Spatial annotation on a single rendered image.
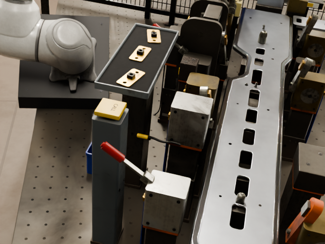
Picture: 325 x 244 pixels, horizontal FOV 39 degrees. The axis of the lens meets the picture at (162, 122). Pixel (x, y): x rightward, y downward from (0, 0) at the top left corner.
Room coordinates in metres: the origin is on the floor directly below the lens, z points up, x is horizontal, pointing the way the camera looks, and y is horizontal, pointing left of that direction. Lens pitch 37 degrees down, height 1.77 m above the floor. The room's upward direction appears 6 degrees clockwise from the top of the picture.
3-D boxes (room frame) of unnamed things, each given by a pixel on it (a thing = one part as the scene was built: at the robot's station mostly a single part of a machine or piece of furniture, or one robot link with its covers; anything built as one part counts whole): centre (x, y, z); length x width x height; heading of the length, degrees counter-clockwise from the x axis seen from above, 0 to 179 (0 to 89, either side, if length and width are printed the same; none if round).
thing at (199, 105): (0.99, -0.06, 0.90); 0.13 x 0.08 x 0.41; 81
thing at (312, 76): (1.31, -0.49, 0.87); 0.12 x 0.07 x 0.35; 81
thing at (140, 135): (0.95, 0.00, 1.00); 0.12 x 0.01 x 0.01; 81
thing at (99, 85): (1.11, 0.08, 1.16); 0.37 x 0.14 x 0.02; 171
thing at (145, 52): (1.12, 0.08, 1.17); 0.08 x 0.04 x 0.01; 166
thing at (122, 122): (0.85, 0.12, 0.92); 0.08 x 0.08 x 0.44; 81
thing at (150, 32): (1.23, 0.05, 1.17); 0.08 x 0.04 x 0.01; 7
